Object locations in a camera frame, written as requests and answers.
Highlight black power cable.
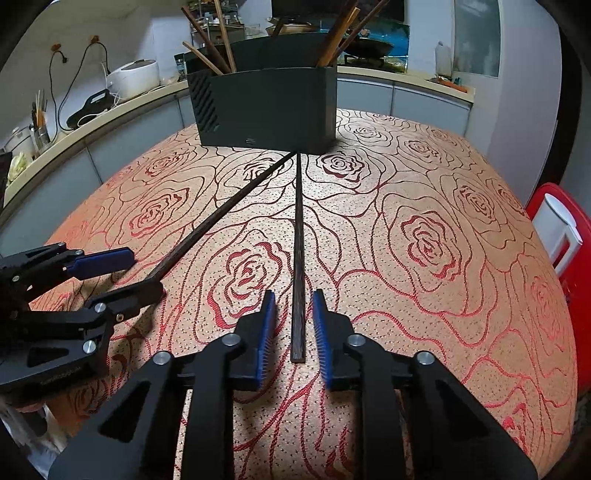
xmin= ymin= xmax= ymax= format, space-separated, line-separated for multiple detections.
xmin=57 ymin=34 xmax=112 ymax=133
xmin=48 ymin=43 xmax=68 ymax=137

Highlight white plastic jug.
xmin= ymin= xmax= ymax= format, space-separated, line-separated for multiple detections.
xmin=435 ymin=41 xmax=453 ymax=79

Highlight red plastic chair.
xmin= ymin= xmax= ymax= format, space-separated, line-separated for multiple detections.
xmin=526 ymin=182 xmax=591 ymax=315

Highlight knife and utensil jar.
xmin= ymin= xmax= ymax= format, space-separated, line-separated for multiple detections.
xmin=31 ymin=89 xmax=50 ymax=154

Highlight black wok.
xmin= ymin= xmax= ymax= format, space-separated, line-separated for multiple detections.
xmin=345 ymin=37 xmax=393 ymax=60

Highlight black chopstick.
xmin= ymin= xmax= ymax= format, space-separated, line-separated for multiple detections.
xmin=181 ymin=6 xmax=230 ymax=73
xmin=290 ymin=153 xmax=305 ymax=364
xmin=270 ymin=17 xmax=286 ymax=38

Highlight orange tray on counter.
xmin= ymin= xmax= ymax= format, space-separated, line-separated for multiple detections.
xmin=430 ymin=77 xmax=469 ymax=94

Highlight reddish brown chopstick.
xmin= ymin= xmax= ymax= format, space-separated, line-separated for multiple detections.
xmin=332 ymin=0 xmax=390 ymax=62

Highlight black countertop appliance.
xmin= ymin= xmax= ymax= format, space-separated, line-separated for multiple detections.
xmin=66 ymin=89 xmax=115 ymax=130

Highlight white electric kettle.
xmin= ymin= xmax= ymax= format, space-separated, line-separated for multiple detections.
xmin=533 ymin=193 xmax=583 ymax=277

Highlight dark green utensil holder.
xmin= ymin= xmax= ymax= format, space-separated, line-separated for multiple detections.
xmin=185 ymin=33 xmax=338 ymax=155

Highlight white rice cooker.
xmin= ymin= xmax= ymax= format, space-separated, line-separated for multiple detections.
xmin=106 ymin=59 xmax=160 ymax=101

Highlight lower kitchen cabinets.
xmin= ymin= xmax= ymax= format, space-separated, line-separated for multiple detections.
xmin=1 ymin=67 xmax=476 ymax=256

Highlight black power cable left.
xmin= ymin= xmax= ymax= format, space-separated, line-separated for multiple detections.
xmin=48 ymin=43 xmax=68 ymax=137

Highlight rose pattern tablecloth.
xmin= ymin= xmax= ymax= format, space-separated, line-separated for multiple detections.
xmin=48 ymin=110 xmax=577 ymax=479

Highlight black power cable right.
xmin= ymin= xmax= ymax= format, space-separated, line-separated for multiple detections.
xmin=57 ymin=34 xmax=112 ymax=133

